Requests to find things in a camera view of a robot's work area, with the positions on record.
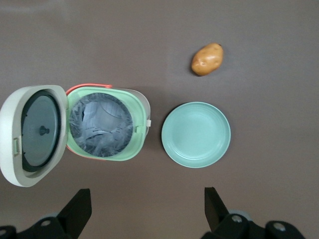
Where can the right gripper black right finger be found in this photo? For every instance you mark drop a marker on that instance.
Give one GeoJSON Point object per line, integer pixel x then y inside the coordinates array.
{"type": "Point", "coordinates": [219, 220]}

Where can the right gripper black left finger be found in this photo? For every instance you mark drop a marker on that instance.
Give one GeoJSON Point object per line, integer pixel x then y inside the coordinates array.
{"type": "Point", "coordinates": [73, 219]}

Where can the pale green round plate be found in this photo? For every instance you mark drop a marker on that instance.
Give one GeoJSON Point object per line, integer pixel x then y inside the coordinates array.
{"type": "Point", "coordinates": [197, 134]}

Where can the crumpled clear plastic bag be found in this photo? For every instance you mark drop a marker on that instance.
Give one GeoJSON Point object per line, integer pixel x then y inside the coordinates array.
{"type": "Point", "coordinates": [99, 124]}

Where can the brown table cloth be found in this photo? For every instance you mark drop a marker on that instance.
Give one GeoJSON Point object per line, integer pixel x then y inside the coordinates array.
{"type": "Point", "coordinates": [274, 99]}

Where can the brown potato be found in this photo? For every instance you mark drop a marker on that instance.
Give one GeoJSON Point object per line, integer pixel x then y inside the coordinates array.
{"type": "Point", "coordinates": [207, 59]}

